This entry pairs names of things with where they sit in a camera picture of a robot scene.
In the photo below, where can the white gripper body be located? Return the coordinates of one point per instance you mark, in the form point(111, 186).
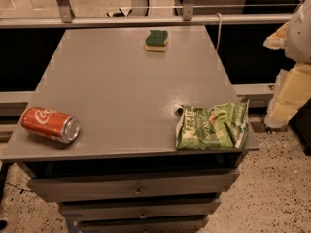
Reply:
point(300, 36)

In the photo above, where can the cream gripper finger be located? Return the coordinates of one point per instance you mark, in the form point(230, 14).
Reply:
point(277, 40)
point(292, 89)

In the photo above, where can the red coke can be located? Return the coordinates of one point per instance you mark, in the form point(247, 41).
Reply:
point(51, 124)

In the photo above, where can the green chip bag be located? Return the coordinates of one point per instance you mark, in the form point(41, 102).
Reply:
point(221, 127)

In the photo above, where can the grey metal railing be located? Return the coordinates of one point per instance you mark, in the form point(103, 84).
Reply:
point(15, 14)

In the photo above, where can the green yellow sponge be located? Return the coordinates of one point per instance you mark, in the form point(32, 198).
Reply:
point(156, 41)

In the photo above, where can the grey drawer cabinet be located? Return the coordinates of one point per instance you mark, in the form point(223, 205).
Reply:
point(126, 100)

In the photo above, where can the bottom grey drawer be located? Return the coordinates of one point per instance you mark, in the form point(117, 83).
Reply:
point(149, 225)

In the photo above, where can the grey drawer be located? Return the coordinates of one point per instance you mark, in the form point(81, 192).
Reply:
point(133, 185)
point(141, 209)
point(149, 225)

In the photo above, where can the middle grey drawer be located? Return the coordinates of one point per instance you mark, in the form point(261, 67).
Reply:
point(141, 209)

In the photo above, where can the top grey drawer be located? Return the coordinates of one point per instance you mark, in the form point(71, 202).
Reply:
point(133, 185)

